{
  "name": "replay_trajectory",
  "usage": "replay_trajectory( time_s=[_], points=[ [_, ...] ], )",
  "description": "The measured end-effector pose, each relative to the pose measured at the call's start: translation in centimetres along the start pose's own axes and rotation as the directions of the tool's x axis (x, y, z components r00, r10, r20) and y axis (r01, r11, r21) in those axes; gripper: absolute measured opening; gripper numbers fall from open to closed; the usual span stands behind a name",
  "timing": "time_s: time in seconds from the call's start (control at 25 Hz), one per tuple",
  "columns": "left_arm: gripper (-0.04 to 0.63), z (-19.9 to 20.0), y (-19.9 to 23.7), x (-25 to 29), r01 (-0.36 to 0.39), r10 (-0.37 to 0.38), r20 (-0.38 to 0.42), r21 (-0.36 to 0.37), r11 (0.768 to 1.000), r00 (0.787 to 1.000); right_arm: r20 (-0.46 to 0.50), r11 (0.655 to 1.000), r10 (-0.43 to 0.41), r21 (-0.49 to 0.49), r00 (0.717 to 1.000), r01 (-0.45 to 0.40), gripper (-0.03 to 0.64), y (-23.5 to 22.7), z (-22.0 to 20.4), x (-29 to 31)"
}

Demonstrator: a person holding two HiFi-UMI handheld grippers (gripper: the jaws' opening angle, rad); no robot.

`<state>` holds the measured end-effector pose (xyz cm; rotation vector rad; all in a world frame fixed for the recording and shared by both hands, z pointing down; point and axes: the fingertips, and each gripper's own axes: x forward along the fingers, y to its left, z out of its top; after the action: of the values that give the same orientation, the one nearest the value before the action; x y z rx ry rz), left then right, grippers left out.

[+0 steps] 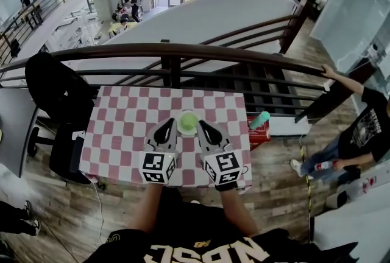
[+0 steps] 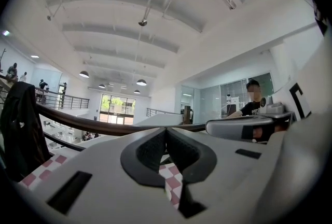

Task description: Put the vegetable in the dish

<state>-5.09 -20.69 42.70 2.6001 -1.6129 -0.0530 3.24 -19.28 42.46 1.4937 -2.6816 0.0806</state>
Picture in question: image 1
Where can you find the person's black printed shirt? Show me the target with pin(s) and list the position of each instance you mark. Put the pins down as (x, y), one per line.
(189, 231)

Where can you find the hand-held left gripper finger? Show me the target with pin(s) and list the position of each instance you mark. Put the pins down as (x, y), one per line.
(157, 131)
(174, 137)

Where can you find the white cabinet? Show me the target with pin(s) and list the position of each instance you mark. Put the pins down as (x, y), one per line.
(353, 225)

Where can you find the clear bottle with red label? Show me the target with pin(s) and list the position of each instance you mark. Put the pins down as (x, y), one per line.
(324, 166)

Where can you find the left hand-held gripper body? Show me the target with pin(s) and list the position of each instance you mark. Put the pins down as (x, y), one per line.
(157, 164)

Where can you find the red box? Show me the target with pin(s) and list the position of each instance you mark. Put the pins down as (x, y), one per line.
(260, 135)

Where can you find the person's right forearm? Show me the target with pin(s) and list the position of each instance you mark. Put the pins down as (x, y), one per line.
(237, 213)

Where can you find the black office chair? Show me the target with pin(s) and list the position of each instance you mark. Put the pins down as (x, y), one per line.
(58, 91)

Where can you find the green round vegetable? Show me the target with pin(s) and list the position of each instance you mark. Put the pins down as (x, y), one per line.
(187, 121)

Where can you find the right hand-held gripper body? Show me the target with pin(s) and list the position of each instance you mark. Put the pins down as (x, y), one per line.
(224, 167)

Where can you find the teal bottle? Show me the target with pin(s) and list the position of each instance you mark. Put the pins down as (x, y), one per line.
(259, 120)

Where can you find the white flat box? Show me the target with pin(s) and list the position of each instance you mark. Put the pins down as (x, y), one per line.
(289, 126)

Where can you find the pink white checkered tablecloth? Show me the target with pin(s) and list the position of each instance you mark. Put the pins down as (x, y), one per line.
(122, 121)

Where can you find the dark metal balcony railing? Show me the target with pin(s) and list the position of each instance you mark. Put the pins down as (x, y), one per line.
(45, 3)

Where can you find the dark staircase railing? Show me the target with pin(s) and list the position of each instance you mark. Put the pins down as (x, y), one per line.
(292, 24)

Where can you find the person's left forearm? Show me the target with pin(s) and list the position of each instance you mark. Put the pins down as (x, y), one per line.
(149, 210)

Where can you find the dark wooden handrail railing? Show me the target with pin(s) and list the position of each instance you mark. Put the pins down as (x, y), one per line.
(170, 51)

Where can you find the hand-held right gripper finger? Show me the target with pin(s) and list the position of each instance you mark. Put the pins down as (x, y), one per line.
(204, 140)
(221, 141)

